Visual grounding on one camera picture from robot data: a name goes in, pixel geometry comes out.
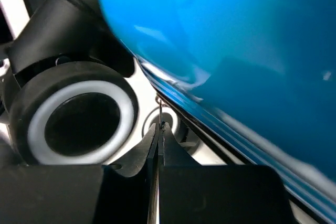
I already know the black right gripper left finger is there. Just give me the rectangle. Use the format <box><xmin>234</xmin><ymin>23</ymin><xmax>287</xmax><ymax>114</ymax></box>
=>
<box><xmin>1</xmin><ymin>124</ymin><xmax>159</xmax><ymax>223</ymax></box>

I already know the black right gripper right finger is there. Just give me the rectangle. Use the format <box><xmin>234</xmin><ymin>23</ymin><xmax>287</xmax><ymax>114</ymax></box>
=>
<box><xmin>159</xmin><ymin>124</ymin><xmax>296</xmax><ymax>223</ymax></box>

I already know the blue hard-shell suitcase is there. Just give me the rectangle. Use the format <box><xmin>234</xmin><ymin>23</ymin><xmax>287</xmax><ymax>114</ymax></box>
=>
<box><xmin>0</xmin><ymin>0</ymin><xmax>336</xmax><ymax>224</ymax></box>

